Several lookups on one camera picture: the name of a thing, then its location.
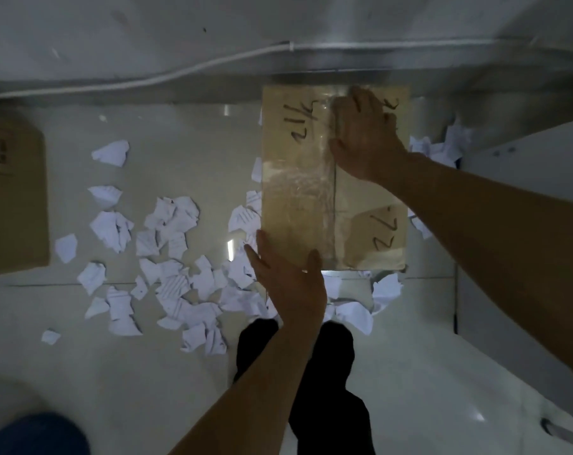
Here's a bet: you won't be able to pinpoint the person's left forearm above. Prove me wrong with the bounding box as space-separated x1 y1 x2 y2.
170 319 326 455

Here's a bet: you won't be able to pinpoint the person's right forearm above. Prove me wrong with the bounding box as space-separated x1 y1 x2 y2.
392 154 573 389

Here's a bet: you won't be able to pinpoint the scattered torn white paper pieces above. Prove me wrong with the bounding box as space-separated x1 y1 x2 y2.
41 114 474 356

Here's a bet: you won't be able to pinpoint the plain brown cardboard box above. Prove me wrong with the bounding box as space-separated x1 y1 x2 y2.
0 116 50 279

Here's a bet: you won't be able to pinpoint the white cabinet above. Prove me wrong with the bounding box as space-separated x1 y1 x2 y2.
455 117 573 415

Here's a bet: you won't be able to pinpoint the white cable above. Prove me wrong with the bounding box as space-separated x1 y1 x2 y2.
0 39 573 103

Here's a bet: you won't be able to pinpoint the person's left hand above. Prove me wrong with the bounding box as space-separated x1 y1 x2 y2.
244 229 328 330

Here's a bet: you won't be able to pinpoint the person's right hand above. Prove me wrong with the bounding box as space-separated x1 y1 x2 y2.
329 85 409 183

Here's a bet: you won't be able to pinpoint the person's black trousers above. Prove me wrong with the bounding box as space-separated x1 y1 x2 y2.
233 318 377 455

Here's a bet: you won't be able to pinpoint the taped brown cardboard box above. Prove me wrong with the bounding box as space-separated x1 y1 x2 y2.
260 84 409 272

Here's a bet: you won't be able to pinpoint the blue fabric object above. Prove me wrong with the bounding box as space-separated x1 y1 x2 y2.
0 412 91 455

